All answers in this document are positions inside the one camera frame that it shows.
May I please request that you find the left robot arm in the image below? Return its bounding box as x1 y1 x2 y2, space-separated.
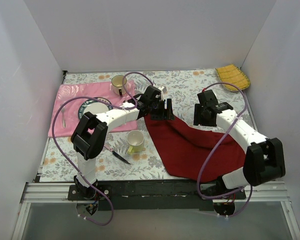
71 85 175 200

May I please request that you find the floral tablecloth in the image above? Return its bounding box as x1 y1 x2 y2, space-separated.
40 69 253 183

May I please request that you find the aluminium frame rail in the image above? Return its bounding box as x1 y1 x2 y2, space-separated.
12 181 300 240

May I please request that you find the silver fork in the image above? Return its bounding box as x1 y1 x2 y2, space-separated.
61 107 66 129

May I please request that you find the white mug black handle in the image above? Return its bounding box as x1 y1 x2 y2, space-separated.
111 75 127 97

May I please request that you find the dark red cloth napkin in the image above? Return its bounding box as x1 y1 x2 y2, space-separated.
144 115 246 183

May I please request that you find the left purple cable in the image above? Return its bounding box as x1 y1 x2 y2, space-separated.
51 71 154 226

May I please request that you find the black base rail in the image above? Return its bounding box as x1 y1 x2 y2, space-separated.
67 176 248 211

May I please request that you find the purple cable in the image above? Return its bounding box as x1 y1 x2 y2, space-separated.
196 82 254 218
51 71 154 226

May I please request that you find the pink placemat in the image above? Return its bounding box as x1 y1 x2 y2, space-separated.
51 81 130 138

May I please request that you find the white plate blue rim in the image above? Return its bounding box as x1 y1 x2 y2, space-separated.
78 97 113 120

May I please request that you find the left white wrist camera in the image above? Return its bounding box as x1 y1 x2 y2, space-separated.
156 86 172 110

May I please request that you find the yellow bamboo tray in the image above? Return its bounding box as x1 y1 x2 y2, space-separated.
215 64 251 91

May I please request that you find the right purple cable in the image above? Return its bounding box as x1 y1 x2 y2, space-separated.
196 82 254 218

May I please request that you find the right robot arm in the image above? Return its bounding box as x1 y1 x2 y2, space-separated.
193 89 286 199

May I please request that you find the black blade knife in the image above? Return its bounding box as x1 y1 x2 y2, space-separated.
104 144 130 165

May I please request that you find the yellow mug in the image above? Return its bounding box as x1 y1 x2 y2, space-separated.
127 130 145 155

